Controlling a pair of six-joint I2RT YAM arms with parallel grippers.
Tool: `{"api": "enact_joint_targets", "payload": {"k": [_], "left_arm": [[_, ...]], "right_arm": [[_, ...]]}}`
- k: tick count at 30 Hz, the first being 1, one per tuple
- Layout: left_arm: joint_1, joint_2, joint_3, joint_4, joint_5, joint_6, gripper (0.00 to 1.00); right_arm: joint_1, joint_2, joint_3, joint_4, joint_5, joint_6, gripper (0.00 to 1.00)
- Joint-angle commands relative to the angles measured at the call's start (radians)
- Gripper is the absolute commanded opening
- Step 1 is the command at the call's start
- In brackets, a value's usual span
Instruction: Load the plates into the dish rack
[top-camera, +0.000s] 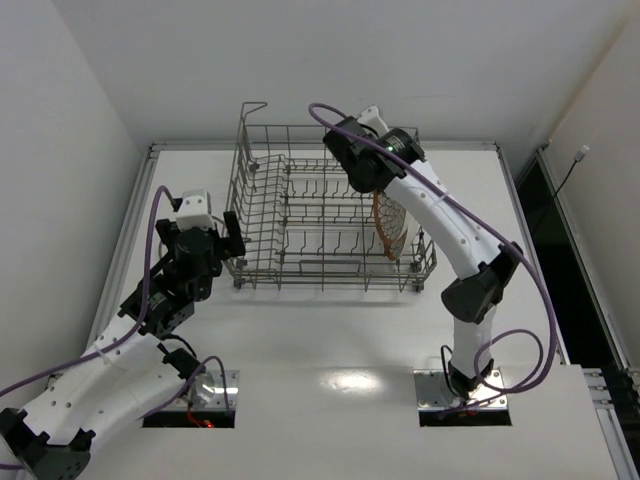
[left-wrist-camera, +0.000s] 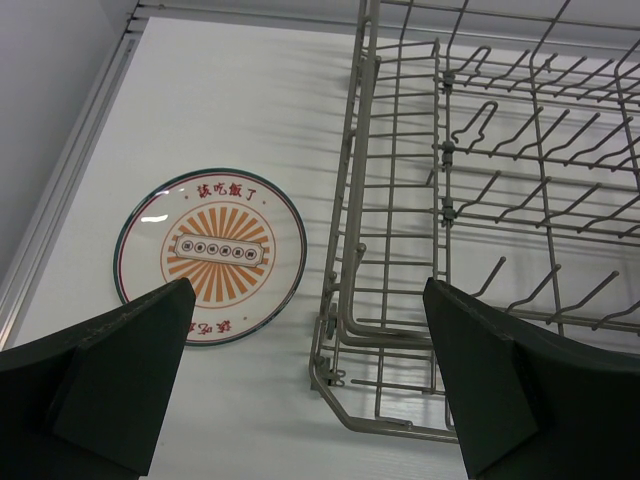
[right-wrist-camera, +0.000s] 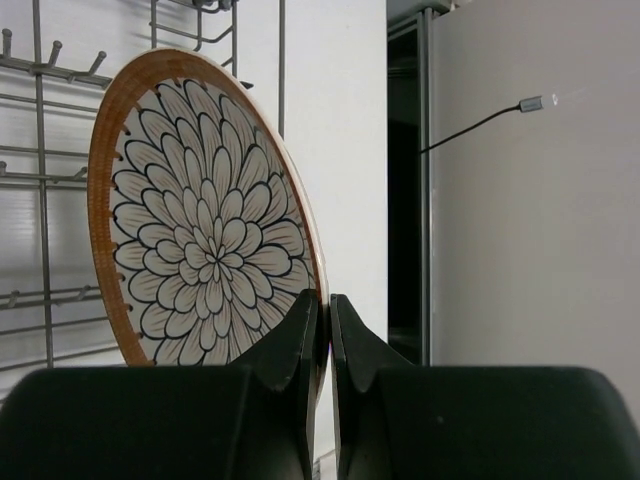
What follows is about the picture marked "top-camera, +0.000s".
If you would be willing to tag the metal base plate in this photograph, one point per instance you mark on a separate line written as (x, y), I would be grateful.
(433, 395)
(211, 392)

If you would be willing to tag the floral plate brown rim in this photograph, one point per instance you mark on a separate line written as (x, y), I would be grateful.
(413, 229)
(391, 220)

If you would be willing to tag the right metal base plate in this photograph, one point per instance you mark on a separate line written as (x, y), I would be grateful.
(433, 395)

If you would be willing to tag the black wall cable white plug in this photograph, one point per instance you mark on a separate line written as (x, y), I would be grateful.
(577, 159)

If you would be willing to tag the grey wire dish rack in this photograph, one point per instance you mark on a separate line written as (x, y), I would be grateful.
(301, 221)

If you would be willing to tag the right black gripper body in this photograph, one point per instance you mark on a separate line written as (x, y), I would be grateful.
(338, 141)

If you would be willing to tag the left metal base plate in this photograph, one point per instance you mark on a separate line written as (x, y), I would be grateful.
(211, 392)

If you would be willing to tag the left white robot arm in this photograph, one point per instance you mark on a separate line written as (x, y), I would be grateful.
(129, 373)

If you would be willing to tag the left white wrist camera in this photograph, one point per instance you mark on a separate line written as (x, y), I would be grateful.
(194, 211)

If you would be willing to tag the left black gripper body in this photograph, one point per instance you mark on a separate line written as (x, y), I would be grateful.
(232, 234)

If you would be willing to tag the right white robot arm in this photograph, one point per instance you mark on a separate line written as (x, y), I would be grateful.
(483, 267)

